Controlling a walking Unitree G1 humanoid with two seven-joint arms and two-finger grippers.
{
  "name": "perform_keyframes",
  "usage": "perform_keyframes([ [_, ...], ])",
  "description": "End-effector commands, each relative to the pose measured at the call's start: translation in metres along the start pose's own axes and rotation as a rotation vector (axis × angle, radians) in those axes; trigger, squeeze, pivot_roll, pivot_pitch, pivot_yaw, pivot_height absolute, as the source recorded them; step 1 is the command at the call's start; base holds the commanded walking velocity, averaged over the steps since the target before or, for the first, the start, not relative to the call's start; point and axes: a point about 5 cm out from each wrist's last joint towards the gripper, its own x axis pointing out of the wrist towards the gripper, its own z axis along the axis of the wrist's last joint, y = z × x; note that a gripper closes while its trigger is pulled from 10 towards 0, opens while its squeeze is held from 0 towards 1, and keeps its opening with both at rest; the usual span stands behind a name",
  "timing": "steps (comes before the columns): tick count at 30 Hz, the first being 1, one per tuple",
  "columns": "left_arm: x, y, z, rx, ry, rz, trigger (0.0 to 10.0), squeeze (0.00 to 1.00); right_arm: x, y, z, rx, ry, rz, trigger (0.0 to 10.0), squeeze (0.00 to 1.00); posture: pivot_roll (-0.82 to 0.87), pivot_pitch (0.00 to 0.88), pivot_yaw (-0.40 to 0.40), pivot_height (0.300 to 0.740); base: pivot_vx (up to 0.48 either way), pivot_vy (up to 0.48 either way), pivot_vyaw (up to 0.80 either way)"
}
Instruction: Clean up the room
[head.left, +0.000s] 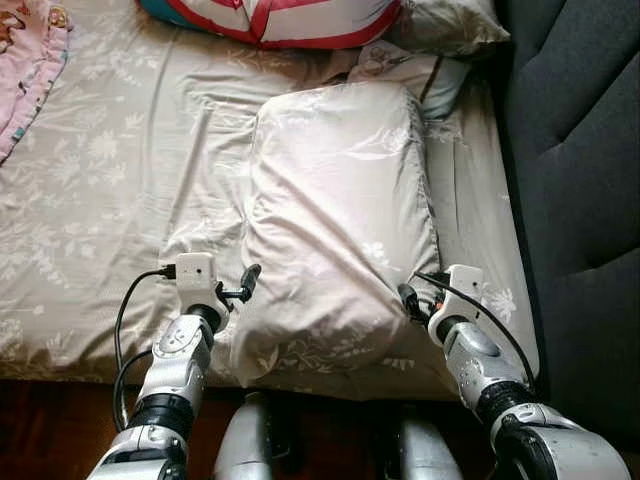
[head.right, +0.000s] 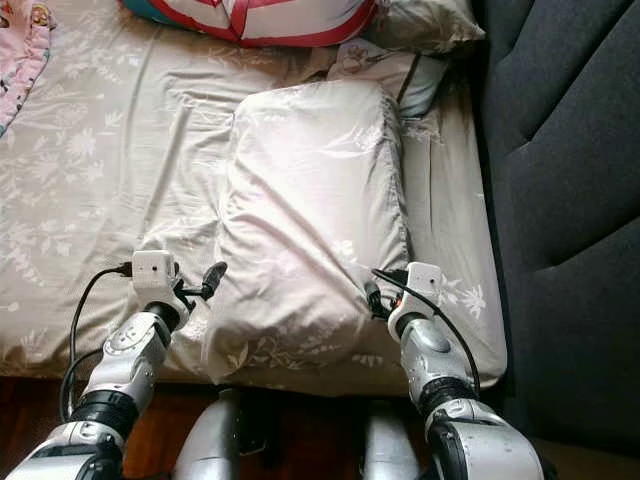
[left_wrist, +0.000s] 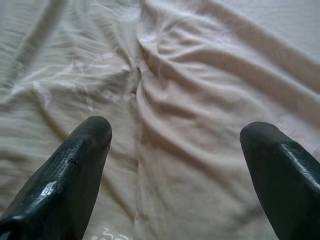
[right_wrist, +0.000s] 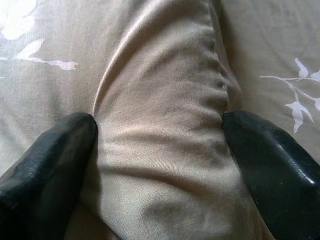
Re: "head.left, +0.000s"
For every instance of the beige floral pillow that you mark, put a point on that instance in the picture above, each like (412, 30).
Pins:
(450, 25)

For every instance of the large pale floral pillow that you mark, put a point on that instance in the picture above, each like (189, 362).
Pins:
(340, 220)

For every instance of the pink cartoon bear blanket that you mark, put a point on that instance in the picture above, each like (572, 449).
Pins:
(25, 70)

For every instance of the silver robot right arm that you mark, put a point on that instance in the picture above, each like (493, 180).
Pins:
(480, 365)

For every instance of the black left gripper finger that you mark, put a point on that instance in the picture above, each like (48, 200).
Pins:
(251, 277)

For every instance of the silver robot right leg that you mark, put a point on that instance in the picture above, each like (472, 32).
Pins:
(425, 455)

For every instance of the red white blue bolster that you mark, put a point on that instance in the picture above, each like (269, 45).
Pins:
(290, 20)

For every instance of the silver robot left leg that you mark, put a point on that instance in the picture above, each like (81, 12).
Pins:
(245, 445)

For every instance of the grey floral bed sheet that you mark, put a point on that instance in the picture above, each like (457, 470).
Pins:
(130, 200)

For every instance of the small white cartoon pillow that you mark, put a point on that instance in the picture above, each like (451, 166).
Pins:
(395, 62)

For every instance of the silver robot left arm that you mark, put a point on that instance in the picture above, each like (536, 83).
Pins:
(180, 365)

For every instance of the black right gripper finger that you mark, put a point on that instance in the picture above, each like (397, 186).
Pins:
(406, 298)

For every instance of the dark grey upholstered headboard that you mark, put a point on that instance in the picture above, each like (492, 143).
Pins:
(580, 150)

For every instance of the silver robot leg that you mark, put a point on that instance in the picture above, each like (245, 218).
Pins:
(425, 455)
(245, 445)

